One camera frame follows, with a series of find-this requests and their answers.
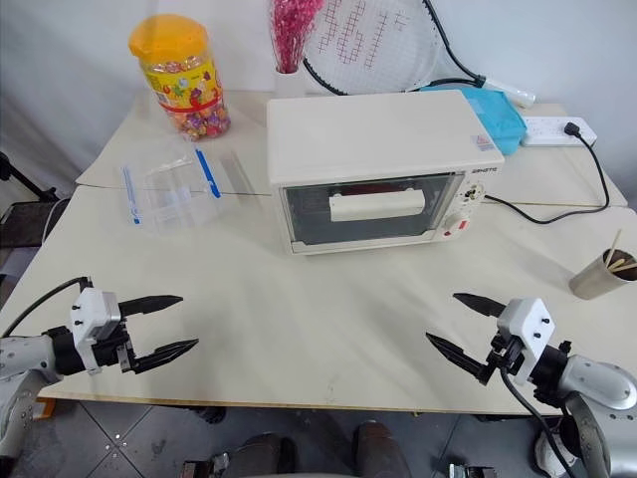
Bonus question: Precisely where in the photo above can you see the black tripod stand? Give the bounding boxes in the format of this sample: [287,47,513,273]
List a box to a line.
[0,150,62,204]

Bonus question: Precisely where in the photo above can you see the white vase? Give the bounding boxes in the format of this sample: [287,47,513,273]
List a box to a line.
[274,66,307,100]

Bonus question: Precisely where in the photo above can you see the clear plastic compartment box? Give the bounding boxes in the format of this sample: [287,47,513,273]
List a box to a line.
[120,143,251,231]

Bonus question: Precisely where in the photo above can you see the metal cup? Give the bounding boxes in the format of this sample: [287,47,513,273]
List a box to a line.
[568,248,637,302]

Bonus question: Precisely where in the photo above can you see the white power strip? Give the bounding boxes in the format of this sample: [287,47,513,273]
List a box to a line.
[519,116,599,148]

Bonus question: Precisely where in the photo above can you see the blue plastic box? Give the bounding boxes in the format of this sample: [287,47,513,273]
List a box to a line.
[421,88,529,156]

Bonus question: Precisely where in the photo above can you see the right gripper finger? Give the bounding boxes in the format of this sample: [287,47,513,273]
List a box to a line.
[452,292,507,321]
[424,332,488,385]

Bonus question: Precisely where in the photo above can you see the black and white racket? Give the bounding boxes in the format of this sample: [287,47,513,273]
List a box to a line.
[302,0,537,109]

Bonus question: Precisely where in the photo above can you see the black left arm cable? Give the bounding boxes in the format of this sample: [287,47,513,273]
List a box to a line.
[0,277,95,340]

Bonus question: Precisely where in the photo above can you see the pink dried flowers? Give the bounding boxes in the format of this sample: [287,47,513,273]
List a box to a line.
[270,0,325,75]

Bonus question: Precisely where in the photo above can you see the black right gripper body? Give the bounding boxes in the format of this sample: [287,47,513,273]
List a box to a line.
[476,332,525,387]

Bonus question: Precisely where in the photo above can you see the clear candy jar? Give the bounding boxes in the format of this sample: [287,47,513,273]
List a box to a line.
[127,14,233,142]

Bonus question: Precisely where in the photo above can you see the cream toaster oven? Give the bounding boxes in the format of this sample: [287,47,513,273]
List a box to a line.
[265,90,508,258]

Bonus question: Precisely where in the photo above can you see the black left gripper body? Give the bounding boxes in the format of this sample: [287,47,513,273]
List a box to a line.
[91,318,139,375]

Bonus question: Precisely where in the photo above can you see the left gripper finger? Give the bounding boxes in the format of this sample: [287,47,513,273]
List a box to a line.
[117,294,185,319]
[132,339,201,375]

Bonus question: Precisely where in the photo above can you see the black power cable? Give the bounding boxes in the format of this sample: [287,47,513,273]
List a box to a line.
[483,120,612,224]

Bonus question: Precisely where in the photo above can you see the wooden sticks bundle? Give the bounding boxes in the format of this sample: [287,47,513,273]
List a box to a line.
[603,229,637,274]

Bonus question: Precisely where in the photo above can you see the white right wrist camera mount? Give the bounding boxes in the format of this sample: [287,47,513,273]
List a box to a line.
[496,297,556,387]

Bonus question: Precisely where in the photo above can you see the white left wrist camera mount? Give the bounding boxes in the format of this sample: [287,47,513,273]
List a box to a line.
[70,287,122,372]

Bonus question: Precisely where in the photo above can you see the white shoe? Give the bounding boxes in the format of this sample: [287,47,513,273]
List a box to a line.
[533,426,582,478]

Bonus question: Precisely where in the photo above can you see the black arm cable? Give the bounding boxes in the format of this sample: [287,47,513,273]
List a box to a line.
[0,277,95,340]
[499,368,576,478]

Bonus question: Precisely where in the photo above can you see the dark rounded shape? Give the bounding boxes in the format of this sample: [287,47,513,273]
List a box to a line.
[232,431,299,478]
[351,419,413,478]

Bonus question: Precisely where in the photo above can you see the orange jar lid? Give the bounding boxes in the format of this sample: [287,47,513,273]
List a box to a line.
[127,14,209,65]

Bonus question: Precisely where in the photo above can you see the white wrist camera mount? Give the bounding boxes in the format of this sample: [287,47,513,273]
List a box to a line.
[70,287,122,372]
[496,297,556,387]

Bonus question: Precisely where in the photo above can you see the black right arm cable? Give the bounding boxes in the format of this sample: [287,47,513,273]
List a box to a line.
[499,368,576,478]

